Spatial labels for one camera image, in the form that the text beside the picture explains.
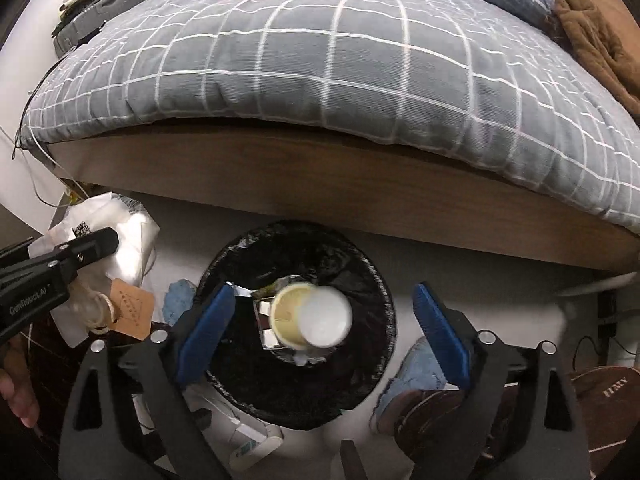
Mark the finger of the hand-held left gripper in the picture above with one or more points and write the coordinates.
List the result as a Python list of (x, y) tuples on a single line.
[(15, 249), (80, 252)]

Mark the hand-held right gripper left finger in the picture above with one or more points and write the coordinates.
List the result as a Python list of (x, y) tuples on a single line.
[(205, 330)]

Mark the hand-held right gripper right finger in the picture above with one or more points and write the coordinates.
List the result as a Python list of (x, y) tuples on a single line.
[(440, 330)]

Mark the white plastic bag with tag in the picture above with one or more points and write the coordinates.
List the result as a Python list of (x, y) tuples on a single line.
[(130, 240)]

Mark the yellow round can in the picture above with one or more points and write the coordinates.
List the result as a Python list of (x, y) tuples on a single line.
[(320, 317)]

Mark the trash bin with black liner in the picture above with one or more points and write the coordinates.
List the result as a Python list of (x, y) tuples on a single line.
[(320, 390)]

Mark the person's left hand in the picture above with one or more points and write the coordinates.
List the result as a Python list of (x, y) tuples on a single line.
[(15, 380)]

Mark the blue fuzzy slipper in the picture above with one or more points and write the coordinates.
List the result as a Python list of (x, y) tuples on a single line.
[(415, 365), (180, 300)]

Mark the white tube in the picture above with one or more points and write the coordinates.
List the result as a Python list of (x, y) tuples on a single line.
[(255, 442)]

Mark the grey suitcase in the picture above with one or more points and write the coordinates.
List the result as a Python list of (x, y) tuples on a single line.
[(95, 10)]

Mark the grey checked bed sheet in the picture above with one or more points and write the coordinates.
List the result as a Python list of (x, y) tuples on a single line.
[(350, 60)]

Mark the brown fleece coat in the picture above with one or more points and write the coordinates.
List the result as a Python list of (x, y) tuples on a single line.
[(595, 40)]

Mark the wooden bed frame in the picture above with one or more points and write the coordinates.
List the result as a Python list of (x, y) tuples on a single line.
[(300, 175)]

